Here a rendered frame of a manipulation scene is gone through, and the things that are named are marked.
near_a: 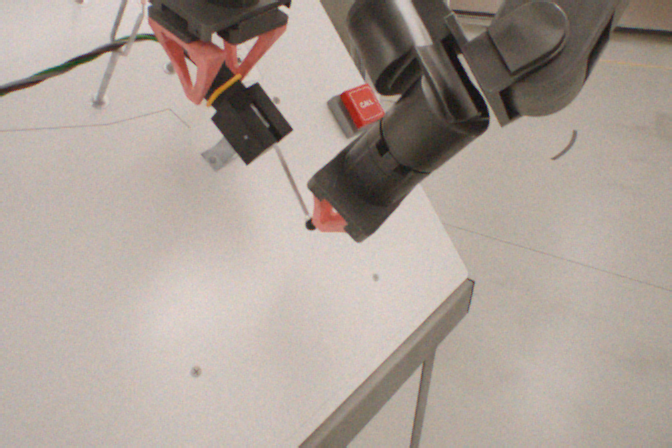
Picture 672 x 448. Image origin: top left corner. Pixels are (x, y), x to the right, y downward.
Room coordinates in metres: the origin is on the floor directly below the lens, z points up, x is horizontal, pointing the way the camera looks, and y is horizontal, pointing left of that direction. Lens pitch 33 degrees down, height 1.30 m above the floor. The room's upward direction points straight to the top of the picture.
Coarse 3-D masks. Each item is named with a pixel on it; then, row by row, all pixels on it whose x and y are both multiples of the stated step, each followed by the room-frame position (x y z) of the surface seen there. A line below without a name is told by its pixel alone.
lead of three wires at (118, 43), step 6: (126, 36) 0.39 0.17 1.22; (138, 36) 0.40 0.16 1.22; (144, 36) 0.41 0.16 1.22; (150, 36) 0.41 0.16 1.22; (114, 42) 0.38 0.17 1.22; (120, 42) 0.38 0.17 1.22; (126, 42) 0.39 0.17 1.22; (114, 48) 0.38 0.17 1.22; (120, 48) 0.38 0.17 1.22; (186, 54) 0.44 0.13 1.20; (192, 60) 0.44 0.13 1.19
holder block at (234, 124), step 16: (240, 96) 0.41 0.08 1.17; (256, 96) 0.42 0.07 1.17; (224, 112) 0.41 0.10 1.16; (240, 112) 0.40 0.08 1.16; (272, 112) 0.42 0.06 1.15; (224, 128) 0.41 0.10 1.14; (240, 128) 0.40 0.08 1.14; (256, 128) 0.40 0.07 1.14; (272, 128) 0.41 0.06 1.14; (288, 128) 0.42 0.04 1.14; (240, 144) 0.40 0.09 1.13; (256, 144) 0.39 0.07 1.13; (272, 144) 0.39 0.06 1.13
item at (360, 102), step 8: (360, 88) 0.60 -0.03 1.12; (368, 88) 0.61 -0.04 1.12; (344, 96) 0.58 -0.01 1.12; (352, 96) 0.58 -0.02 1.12; (360, 96) 0.59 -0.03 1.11; (368, 96) 0.60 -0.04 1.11; (344, 104) 0.58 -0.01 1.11; (352, 104) 0.57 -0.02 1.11; (360, 104) 0.58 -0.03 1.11; (368, 104) 0.59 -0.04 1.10; (376, 104) 0.59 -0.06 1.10; (352, 112) 0.57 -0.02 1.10; (360, 112) 0.57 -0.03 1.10; (368, 112) 0.58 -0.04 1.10; (376, 112) 0.58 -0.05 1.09; (384, 112) 0.59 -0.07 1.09; (360, 120) 0.56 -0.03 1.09; (368, 120) 0.57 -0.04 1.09; (376, 120) 0.58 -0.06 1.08; (360, 128) 0.56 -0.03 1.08
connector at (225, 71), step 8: (224, 64) 0.44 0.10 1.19; (224, 72) 0.44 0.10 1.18; (232, 72) 0.44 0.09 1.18; (216, 80) 0.42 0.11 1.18; (224, 80) 0.43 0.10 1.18; (216, 88) 0.42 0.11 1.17; (232, 88) 0.43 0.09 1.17; (240, 88) 0.43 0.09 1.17; (208, 96) 0.42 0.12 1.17; (224, 96) 0.42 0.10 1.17; (216, 104) 0.42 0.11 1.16
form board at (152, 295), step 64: (0, 0) 0.45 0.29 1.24; (64, 0) 0.49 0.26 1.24; (128, 0) 0.53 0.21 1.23; (0, 64) 0.40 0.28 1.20; (128, 64) 0.47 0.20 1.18; (192, 64) 0.52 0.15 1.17; (320, 64) 0.63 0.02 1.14; (0, 128) 0.36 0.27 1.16; (64, 128) 0.39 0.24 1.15; (128, 128) 0.42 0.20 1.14; (192, 128) 0.46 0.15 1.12; (320, 128) 0.56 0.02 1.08; (0, 192) 0.32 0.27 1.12; (64, 192) 0.35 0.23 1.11; (128, 192) 0.37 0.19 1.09; (192, 192) 0.41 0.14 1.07; (256, 192) 0.44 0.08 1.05; (0, 256) 0.29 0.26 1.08; (64, 256) 0.31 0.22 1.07; (128, 256) 0.33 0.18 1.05; (192, 256) 0.36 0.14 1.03; (256, 256) 0.39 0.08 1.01; (320, 256) 0.43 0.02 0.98; (384, 256) 0.47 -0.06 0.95; (448, 256) 0.53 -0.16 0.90; (0, 320) 0.25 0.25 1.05; (64, 320) 0.27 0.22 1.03; (128, 320) 0.29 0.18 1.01; (192, 320) 0.31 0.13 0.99; (256, 320) 0.34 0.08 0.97; (320, 320) 0.37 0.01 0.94; (384, 320) 0.41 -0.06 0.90; (0, 384) 0.22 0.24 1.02; (64, 384) 0.23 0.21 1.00; (128, 384) 0.25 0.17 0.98; (192, 384) 0.27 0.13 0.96; (256, 384) 0.29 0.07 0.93; (320, 384) 0.32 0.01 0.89
